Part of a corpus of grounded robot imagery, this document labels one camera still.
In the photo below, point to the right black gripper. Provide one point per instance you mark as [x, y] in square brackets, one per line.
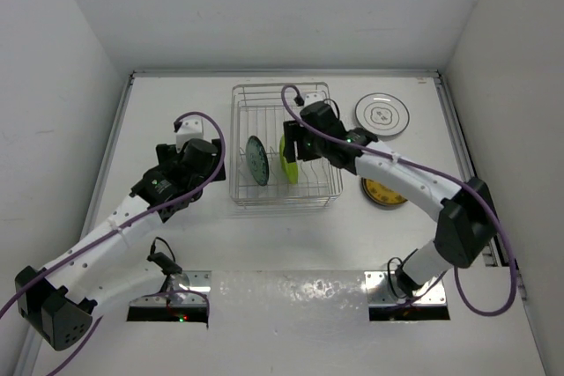
[293, 131]

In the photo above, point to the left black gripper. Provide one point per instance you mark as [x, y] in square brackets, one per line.
[166, 153]

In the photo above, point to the lime green plate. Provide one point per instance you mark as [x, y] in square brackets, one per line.
[290, 169]

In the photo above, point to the teal blue patterned plate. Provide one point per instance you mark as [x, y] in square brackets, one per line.
[257, 161]

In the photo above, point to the white plate green rim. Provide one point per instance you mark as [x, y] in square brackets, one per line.
[382, 114]

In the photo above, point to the mustard yellow plate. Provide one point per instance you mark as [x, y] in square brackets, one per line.
[380, 195]

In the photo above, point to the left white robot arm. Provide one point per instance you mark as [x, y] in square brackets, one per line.
[63, 298]

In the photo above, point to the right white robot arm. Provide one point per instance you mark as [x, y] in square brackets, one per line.
[463, 211]

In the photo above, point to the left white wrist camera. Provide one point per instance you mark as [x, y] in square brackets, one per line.
[186, 129]

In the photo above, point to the silver wire dish rack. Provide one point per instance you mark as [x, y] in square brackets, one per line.
[258, 110]

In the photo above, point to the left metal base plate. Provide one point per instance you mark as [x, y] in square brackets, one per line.
[190, 288]

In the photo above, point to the metal base plate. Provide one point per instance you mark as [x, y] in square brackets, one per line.
[379, 293]
[190, 288]

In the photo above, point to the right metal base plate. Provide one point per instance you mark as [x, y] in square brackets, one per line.
[379, 293]

